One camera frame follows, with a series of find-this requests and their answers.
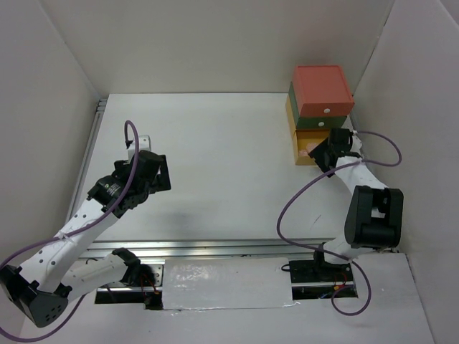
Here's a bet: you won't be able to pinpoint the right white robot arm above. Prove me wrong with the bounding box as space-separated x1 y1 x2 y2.
308 128 404 282

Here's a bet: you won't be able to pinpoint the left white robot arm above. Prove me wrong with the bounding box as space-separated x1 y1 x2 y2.
1 150 171 328

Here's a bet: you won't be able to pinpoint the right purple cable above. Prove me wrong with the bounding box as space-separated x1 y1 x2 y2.
278 130 402 316

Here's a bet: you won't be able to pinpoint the peach makeup puff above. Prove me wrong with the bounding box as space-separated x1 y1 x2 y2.
298 143 318 157

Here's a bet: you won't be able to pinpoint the aluminium frame rail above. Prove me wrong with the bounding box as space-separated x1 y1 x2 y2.
64 96 399 259

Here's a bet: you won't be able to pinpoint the white foil-edged cover plate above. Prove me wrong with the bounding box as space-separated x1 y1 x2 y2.
162 257 295 310

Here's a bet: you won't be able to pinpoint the green drawer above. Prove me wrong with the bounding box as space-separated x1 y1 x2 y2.
285 83 347 131

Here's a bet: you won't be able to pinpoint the red top drawer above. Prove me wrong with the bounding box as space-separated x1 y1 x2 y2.
293 65 354 118

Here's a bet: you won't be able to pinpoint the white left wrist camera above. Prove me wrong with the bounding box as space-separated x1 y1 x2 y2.
127 135 151 161

